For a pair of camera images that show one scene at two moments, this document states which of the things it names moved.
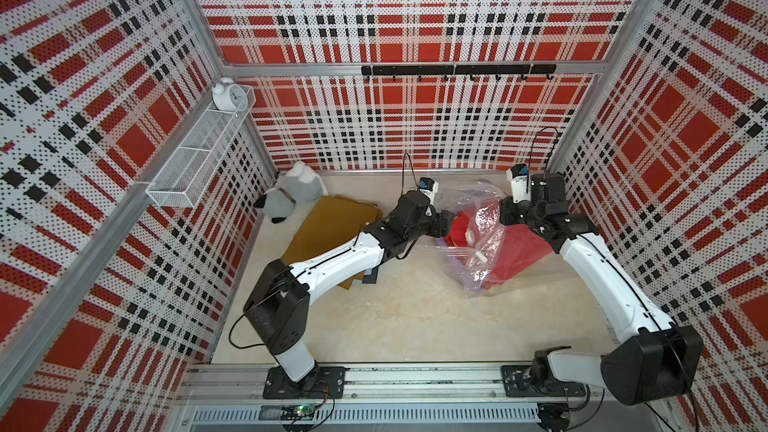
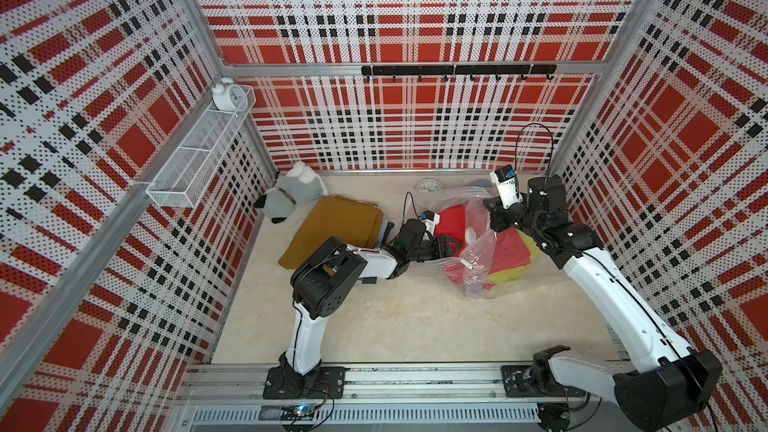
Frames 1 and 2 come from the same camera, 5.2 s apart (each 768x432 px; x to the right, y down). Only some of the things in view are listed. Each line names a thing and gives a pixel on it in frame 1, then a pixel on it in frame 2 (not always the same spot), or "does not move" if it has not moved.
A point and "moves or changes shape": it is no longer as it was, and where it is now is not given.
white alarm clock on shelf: [229, 96] does not move
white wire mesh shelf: [188, 174] does not move
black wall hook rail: [446, 71] does not move
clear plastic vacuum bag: [476, 230] moves or changes shape
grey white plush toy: [296, 185] does not move
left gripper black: [441, 224] -> [446, 246]
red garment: [503, 248] moves or changes shape
